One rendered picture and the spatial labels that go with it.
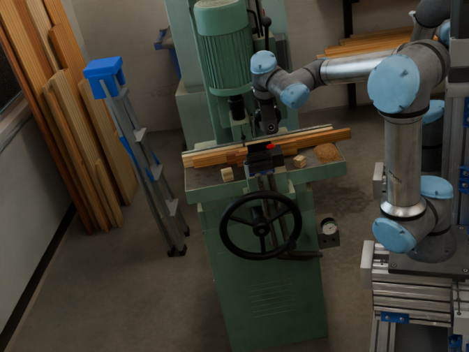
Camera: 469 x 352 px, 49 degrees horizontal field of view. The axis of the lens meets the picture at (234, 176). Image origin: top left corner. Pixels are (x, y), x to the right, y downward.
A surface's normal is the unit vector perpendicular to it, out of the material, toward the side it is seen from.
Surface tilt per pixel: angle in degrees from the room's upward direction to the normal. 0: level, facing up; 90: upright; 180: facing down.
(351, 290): 0
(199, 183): 0
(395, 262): 0
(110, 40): 90
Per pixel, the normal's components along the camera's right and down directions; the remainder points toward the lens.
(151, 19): -0.04, 0.52
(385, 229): -0.70, 0.56
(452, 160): -0.29, 0.53
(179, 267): -0.17, -0.84
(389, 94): -0.74, 0.33
